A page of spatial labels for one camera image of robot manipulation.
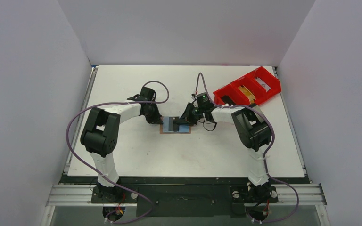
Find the dark grey card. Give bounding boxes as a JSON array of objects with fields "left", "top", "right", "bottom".
[{"left": 169, "top": 117, "right": 184, "bottom": 133}]

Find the brown leather card holder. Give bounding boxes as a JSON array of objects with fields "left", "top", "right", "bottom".
[{"left": 159, "top": 116, "right": 191, "bottom": 134}]

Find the white patterned card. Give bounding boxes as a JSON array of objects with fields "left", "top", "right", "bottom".
[{"left": 255, "top": 77, "right": 271, "bottom": 92}]

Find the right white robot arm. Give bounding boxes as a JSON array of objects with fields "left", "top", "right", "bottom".
[{"left": 174, "top": 93, "right": 274, "bottom": 201}]

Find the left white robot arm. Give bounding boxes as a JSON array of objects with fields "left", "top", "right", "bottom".
[{"left": 80, "top": 87, "right": 163, "bottom": 202}]

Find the black card in bin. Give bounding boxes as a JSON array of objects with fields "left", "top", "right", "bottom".
[{"left": 221, "top": 96, "right": 235, "bottom": 105}]

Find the yellow card in bin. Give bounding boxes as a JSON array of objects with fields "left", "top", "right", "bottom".
[{"left": 238, "top": 85, "right": 255, "bottom": 103}]

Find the red three-compartment bin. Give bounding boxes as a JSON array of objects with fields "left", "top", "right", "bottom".
[{"left": 214, "top": 66, "right": 281, "bottom": 105}]

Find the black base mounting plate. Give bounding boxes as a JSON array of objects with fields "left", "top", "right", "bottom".
[{"left": 91, "top": 177, "right": 279, "bottom": 218}]

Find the aluminium frame rail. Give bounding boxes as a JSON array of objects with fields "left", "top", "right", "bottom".
[{"left": 46, "top": 184, "right": 327, "bottom": 206}]

